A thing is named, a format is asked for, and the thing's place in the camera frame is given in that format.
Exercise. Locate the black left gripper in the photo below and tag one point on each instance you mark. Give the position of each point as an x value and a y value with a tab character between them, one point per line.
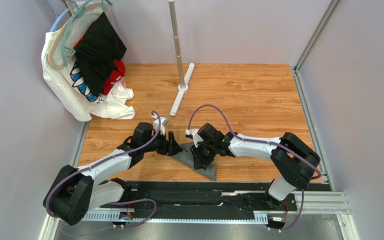
170	147

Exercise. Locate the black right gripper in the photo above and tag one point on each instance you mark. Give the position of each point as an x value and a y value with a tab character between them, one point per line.
199	152

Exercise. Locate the grey cloth napkin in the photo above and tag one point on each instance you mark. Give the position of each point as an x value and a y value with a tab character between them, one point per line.
186	157

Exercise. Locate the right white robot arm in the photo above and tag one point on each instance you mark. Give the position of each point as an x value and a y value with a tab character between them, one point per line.
296	162

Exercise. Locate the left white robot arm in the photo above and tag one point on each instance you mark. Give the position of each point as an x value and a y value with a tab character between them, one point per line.
75	191

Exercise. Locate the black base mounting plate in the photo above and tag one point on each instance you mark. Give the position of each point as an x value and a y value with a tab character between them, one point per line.
210	200

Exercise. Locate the white stand base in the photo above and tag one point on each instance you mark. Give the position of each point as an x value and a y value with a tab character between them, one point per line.
182	90

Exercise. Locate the red garment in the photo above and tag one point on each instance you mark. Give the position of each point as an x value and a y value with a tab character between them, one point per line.
113	78

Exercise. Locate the black garment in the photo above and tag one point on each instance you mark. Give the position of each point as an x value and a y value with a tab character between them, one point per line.
101	27

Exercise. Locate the white T-shirt with print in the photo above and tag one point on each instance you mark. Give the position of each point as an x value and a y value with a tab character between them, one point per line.
70	88

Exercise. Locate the teal clothes hanger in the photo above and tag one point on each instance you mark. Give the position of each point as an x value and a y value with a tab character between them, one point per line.
78	28

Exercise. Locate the silver metal stand pole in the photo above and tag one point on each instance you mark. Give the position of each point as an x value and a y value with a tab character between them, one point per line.
177	45

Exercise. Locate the beige clothes hanger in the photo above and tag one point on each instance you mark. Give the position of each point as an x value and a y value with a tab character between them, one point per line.
60	40

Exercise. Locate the blue clothes hanger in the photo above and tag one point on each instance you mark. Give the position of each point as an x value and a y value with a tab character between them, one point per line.
59	17

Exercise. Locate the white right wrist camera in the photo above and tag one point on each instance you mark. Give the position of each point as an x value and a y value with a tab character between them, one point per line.
193	134

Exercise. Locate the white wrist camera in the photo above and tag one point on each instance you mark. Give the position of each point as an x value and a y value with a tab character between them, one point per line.
159	123
193	134

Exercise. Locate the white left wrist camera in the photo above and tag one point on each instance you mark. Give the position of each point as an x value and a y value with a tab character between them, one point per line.
159	123

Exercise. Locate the aluminium corner post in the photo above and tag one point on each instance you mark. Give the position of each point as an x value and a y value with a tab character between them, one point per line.
324	21

